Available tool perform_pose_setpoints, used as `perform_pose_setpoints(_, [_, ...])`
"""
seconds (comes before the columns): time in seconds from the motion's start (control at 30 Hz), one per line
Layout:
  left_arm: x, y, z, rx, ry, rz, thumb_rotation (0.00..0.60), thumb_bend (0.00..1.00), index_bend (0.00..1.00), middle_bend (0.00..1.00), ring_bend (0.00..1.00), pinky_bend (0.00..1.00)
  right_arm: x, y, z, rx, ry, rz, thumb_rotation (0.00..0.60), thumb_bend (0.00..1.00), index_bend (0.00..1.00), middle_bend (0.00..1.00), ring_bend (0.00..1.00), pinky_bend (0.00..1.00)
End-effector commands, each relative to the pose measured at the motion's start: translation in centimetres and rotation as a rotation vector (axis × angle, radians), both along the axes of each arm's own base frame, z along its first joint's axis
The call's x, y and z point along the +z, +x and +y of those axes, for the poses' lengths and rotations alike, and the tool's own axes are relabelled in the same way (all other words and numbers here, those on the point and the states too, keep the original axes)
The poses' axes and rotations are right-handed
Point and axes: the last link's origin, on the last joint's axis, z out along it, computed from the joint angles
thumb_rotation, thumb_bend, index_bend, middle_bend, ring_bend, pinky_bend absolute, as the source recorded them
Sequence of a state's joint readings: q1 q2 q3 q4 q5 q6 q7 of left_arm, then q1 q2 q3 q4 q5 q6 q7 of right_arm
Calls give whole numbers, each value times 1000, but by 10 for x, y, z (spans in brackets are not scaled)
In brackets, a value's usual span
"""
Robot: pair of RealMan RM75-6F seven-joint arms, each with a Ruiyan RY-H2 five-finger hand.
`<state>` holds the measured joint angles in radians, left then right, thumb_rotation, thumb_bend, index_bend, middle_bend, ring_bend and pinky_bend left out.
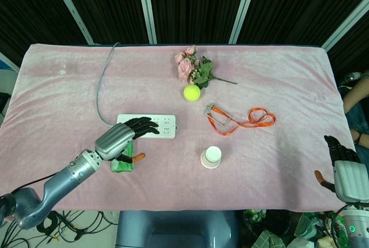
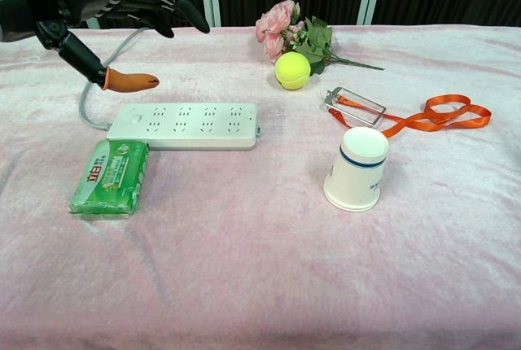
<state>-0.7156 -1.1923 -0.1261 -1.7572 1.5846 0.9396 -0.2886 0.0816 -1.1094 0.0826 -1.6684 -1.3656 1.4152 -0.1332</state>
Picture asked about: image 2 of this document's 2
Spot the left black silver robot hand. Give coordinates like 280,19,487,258
0,0,211,93

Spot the orange lanyard ribbon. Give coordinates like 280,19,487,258
328,94,493,139

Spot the white paper cup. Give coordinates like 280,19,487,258
323,126,390,212

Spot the pink plush blanket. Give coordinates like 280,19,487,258
0,24,521,350

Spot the metal framed badge holder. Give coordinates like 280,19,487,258
324,86,387,128

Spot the white power strip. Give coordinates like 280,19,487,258
106,102,262,151

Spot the thin grey cable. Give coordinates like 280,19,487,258
78,27,150,130

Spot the yellow tennis ball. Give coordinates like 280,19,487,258
274,51,312,91

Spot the pink artificial flower bouquet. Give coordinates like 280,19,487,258
255,0,385,77

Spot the green soap package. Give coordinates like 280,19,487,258
68,139,150,221

